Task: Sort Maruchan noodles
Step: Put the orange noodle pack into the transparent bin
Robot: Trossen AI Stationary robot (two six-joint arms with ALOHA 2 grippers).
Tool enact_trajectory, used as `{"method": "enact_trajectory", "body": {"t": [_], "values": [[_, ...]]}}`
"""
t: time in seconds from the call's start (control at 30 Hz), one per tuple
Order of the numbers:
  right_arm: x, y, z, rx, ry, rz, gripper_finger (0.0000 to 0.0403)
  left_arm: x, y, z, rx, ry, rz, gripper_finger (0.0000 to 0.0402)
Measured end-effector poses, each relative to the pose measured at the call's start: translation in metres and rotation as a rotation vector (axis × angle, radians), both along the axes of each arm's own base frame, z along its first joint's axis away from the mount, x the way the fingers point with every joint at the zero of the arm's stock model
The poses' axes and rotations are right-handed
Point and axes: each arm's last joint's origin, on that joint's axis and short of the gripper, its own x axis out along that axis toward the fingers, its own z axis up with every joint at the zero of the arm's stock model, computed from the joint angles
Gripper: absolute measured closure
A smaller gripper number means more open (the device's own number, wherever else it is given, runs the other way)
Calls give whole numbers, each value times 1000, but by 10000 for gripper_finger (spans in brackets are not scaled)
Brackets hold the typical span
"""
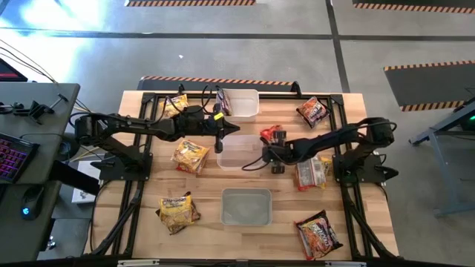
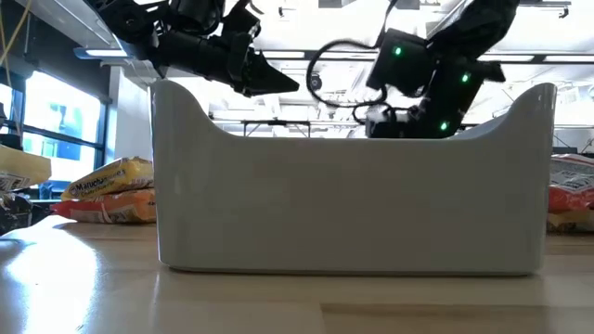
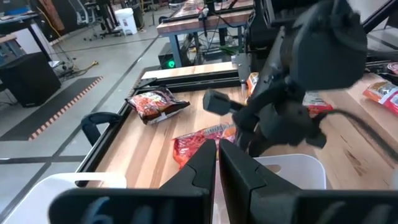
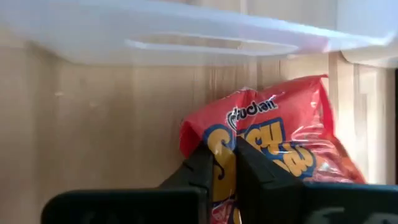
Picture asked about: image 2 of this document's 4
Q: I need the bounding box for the black metal rack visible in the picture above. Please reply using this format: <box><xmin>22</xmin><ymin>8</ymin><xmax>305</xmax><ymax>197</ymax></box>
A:
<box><xmin>241</xmin><ymin>119</ymin><xmax>312</xmax><ymax>139</ymax></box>

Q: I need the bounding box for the black ramen packet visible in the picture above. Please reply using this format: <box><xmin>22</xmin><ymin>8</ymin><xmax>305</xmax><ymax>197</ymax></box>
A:
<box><xmin>0</xmin><ymin>190</ymin><xmax>51</xmax><ymax>237</ymax></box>

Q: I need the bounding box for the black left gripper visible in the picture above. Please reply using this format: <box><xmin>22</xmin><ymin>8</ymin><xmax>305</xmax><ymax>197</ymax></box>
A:
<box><xmin>152</xmin><ymin>30</ymin><xmax>302</xmax><ymax>98</ymax></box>

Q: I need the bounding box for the yellow hanging cord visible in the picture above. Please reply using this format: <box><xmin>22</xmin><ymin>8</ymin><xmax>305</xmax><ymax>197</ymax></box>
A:
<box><xmin>0</xmin><ymin>0</ymin><xmax>33</xmax><ymax>135</ymax></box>

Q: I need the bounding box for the pale grey plastic bin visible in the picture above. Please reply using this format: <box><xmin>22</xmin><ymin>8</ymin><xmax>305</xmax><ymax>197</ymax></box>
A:
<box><xmin>150</xmin><ymin>79</ymin><xmax>558</xmax><ymax>278</ymax></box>

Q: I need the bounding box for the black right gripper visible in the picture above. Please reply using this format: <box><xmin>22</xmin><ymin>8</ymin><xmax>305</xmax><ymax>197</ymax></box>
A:
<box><xmin>364</xmin><ymin>105</ymin><xmax>437</xmax><ymax>140</ymax></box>

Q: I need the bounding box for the red white ramen packet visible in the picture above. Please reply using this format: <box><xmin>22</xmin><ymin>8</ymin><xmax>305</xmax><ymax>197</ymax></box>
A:
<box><xmin>547</xmin><ymin>153</ymin><xmax>594</xmax><ymax>215</ymax></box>

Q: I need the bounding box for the orange red ramen packet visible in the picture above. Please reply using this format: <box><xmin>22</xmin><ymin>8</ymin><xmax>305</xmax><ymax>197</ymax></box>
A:
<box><xmin>49</xmin><ymin>187</ymin><xmax>158</xmax><ymax>225</ymax></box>

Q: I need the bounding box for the large window black frame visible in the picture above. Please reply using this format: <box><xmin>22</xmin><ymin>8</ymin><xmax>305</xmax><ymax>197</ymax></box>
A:
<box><xmin>0</xmin><ymin>69</ymin><xmax>111</xmax><ymax>199</ymax></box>

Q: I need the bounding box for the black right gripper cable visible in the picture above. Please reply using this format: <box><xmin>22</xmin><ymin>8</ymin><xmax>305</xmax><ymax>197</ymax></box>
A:
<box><xmin>304</xmin><ymin>39</ymin><xmax>392</xmax><ymax>125</ymax></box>

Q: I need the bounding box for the black ceiling fixture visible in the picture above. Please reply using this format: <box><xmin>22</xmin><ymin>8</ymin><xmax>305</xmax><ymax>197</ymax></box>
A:
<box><xmin>519</xmin><ymin>0</ymin><xmax>572</xmax><ymax>19</ymax></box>

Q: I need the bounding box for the yellow Maruchan ramen packet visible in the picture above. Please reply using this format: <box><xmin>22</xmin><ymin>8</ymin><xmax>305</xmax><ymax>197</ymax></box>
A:
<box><xmin>60</xmin><ymin>156</ymin><xmax>156</xmax><ymax>202</ymax></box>
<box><xmin>0</xmin><ymin>144</ymin><xmax>53</xmax><ymax>192</ymax></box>

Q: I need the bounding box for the long linear ceiling light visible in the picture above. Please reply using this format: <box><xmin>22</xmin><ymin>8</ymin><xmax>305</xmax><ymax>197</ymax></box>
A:
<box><xmin>72</xmin><ymin>45</ymin><xmax>594</xmax><ymax>65</ymax></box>

